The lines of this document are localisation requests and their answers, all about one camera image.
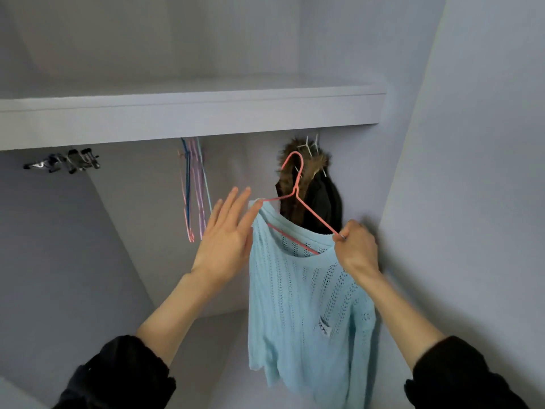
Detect person's left hand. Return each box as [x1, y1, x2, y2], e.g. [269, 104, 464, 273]
[191, 185, 265, 286]

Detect person's right hand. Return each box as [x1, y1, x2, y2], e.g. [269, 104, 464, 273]
[332, 219, 382, 282]

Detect pink wire hanger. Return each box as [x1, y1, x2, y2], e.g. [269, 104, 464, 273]
[255, 151, 342, 254]

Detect black fur-trimmed jacket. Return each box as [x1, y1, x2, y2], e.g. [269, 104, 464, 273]
[274, 136, 344, 239]

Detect light blue knit sweater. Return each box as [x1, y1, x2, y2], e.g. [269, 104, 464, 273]
[247, 200, 378, 409]

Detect white wire hanger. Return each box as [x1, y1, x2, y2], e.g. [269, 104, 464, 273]
[295, 134, 329, 177]

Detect light grey wardrobe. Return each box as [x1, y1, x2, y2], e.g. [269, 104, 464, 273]
[0, 0, 545, 409]

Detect person's right forearm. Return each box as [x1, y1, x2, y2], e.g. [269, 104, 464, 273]
[358, 268, 529, 409]

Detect grey wardrobe shelf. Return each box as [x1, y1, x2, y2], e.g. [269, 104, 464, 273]
[0, 76, 387, 152]

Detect bunch of pastel hangers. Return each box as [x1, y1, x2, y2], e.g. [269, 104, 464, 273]
[179, 137, 214, 244]

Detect cluster of metal clips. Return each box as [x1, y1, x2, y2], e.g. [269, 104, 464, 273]
[23, 147, 102, 174]

